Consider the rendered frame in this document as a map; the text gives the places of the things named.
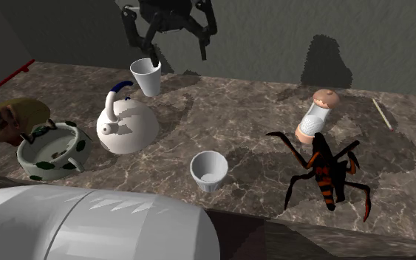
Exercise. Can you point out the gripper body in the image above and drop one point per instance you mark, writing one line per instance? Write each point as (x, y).
(164, 12)

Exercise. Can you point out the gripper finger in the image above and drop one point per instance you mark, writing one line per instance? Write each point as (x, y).
(154, 54)
(203, 46)

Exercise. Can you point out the tall white cup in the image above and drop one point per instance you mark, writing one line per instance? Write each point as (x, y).
(149, 81)

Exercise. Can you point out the small ribbed white cup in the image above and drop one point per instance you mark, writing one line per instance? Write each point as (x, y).
(208, 172)

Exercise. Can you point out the clear grinder with tan cap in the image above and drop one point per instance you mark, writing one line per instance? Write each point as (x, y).
(315, 120)

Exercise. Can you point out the white bowl with green spots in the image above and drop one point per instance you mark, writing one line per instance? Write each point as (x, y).
(54, 155)

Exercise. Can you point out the brown and yellow figure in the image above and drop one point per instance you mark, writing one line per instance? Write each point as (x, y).
(20, 117)

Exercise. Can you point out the red bar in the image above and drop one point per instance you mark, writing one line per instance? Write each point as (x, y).
(6, 80)

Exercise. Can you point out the black and orange insect toy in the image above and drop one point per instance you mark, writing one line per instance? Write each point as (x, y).
(324, 172)

